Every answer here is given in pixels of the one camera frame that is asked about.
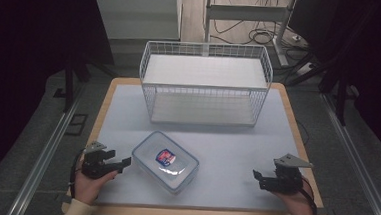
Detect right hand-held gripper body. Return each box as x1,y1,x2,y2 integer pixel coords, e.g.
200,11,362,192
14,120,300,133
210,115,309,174
258,151,315,197

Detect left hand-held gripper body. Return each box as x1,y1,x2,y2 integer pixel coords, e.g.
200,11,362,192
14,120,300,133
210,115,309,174
80,139,121,181

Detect clear plastic lidded container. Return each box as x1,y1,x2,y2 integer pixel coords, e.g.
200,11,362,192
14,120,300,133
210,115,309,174
128,128,202,196

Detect person's left hand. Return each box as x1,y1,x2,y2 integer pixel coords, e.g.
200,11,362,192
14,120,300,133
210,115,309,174
71,160,120,208

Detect person's right hand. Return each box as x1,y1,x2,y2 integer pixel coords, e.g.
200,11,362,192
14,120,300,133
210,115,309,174
271,175,318,215

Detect pale grey table mat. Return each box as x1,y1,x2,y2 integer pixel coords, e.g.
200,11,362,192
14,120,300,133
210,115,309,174
92,79,311,215

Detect black floor plate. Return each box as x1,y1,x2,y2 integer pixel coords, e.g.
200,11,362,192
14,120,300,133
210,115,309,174
64,112,89,137

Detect black tripod stand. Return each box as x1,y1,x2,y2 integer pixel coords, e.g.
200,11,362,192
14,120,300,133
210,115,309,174
283,47,354,128
60,53,119,117

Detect white cabinet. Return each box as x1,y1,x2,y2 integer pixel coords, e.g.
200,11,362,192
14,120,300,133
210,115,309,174
90,0,184,45

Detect white metal stand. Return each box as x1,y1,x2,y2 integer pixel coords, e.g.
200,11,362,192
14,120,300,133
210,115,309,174
200,0,299,69

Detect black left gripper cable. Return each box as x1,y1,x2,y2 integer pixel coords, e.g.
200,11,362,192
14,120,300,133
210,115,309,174
68,146,87,199

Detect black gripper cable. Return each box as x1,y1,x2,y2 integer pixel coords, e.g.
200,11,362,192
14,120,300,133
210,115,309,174
297,175,320,215
68,146,87,199

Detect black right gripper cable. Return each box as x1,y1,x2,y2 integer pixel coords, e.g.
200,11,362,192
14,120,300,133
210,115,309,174
297,175,320,215

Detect aluminium floor rail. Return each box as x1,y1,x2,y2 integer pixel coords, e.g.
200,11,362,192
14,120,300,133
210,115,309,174
313,92,381,215
6,83,86,215

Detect white wire rack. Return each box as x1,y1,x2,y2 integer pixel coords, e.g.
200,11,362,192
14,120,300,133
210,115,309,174
136,37,275,130

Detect black floor cables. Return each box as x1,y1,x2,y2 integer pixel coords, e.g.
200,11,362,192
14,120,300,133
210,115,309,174
209,0,311,63

